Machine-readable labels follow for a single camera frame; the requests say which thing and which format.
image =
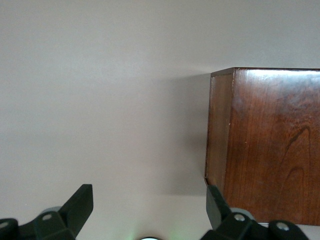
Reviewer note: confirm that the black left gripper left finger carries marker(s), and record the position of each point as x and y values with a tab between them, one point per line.
75	210

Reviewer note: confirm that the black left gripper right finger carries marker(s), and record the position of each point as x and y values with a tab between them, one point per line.
216	210

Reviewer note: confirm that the dark red wooden cabinet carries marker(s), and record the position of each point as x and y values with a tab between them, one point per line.
270	137

